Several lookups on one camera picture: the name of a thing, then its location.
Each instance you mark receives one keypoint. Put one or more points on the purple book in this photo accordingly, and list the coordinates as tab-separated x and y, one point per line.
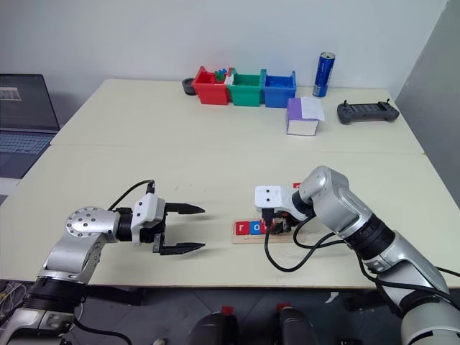
294	109

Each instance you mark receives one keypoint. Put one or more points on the red tape patch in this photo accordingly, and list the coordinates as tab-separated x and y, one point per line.
227	309
284	307

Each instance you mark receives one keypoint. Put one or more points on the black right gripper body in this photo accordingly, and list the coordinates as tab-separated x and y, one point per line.
282	221

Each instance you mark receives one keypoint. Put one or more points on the black round holder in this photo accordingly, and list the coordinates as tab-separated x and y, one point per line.
187	88

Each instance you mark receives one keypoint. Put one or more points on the black handheld controller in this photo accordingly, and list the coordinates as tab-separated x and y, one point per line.
366	111

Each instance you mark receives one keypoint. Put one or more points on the white paper scrap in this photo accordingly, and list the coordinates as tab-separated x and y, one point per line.
332	297

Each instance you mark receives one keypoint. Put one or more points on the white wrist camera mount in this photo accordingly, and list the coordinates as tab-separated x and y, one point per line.
145	208
267	196

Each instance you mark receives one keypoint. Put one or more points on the red letter block r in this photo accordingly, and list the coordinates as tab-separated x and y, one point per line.
241	227

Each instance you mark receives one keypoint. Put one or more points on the red plastic bin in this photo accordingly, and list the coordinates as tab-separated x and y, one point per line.
210	93

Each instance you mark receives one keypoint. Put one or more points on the blue letter block o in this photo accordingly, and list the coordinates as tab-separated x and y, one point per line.
256	227

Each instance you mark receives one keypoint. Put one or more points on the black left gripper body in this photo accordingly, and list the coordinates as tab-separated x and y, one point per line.
149	235

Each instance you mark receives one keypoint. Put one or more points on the white toy brick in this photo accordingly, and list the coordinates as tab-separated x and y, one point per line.
230	79

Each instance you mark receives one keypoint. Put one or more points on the wooden letter tray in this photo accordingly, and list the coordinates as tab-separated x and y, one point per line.
248	239

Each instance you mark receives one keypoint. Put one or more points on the grey laptop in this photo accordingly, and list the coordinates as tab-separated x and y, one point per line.
21	108

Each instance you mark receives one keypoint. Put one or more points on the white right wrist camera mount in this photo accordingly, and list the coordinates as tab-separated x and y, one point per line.
267	196

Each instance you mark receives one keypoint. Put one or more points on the white paper sheet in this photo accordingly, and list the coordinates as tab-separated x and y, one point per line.
312	108

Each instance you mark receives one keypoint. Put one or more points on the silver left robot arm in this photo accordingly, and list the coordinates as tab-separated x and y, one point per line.
86	223

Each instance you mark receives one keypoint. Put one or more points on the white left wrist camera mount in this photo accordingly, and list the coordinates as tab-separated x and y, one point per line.
145	208

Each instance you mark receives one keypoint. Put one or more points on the green toy brick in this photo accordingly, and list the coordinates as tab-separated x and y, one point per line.
219	76

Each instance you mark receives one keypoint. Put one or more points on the blue plastic bin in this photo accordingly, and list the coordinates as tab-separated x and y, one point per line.
278	95

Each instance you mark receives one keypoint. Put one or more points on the green plastic bin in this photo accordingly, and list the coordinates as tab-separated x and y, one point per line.
245	95

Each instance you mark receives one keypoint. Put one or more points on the small beige object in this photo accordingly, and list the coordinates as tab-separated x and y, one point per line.
160	341

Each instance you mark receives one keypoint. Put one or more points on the blue drink can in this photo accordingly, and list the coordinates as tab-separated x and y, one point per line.
323	75

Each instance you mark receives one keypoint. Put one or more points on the dark rounded shape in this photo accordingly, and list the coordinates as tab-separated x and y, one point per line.
212	330
296	328

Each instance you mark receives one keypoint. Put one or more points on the red letter block b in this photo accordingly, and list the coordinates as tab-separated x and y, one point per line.
265	226

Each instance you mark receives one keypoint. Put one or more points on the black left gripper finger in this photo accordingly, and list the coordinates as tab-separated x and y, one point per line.
183	248
187	209

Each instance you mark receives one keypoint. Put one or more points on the red letter block o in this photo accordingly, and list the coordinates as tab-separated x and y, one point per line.
297	185

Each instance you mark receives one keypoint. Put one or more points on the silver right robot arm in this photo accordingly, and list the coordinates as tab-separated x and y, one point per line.
334	201

